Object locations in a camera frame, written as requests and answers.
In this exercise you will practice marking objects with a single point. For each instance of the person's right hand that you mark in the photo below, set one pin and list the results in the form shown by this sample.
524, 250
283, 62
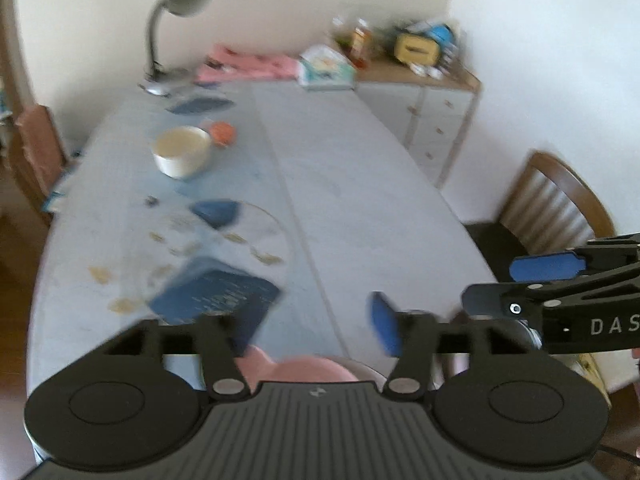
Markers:
636, 356

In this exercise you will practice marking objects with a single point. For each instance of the amber bottle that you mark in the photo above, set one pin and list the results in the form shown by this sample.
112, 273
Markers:
359, 52

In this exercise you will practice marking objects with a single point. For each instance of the large steel bowl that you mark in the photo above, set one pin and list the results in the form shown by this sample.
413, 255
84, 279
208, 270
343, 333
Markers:
517, 333

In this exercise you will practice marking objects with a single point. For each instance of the grey desk lamp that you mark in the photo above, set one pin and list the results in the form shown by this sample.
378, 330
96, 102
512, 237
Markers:
162, 74

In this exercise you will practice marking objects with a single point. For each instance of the yellow tissue holder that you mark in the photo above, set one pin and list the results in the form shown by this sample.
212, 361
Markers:
416, 49

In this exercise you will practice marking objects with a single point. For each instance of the white drawer cabinet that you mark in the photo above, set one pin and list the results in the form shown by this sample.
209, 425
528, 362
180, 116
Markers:
429, 116

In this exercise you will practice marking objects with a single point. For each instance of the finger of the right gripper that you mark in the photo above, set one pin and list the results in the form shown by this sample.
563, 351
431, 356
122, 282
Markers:
595, 256
602, 295

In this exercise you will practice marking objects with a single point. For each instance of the pink cloth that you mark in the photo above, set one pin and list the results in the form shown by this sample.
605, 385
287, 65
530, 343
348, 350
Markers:
223, 64

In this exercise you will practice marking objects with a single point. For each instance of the yellow cartoon paper bag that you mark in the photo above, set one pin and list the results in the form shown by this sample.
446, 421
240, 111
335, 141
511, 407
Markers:
587, 367

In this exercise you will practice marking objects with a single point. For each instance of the wooden chair with pink towel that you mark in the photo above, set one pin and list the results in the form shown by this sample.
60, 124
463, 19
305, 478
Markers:
37, 161

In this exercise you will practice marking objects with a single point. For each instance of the cream ceramic bowl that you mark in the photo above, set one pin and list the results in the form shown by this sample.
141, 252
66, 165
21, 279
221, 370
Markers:
181, 152

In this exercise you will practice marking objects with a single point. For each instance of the wooden chair right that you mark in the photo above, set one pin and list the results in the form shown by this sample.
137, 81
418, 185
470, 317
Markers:
548, 208

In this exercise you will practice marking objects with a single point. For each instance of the tissue box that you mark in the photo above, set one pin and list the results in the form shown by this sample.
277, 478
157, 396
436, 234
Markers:
321, 67

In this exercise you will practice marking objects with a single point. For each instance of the blue globe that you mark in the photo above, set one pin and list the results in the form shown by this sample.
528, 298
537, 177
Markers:
443, 35

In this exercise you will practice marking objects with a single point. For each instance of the orange tape measure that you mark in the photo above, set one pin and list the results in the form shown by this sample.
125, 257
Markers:
223, 134

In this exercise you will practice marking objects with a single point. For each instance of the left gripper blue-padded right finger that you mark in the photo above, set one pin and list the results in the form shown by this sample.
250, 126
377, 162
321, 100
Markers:
411, 337

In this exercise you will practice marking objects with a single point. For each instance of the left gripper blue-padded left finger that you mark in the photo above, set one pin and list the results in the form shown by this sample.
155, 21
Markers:
220, 339

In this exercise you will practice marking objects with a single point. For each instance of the pink plate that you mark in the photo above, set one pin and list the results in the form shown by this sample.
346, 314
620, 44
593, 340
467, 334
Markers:
257, 366

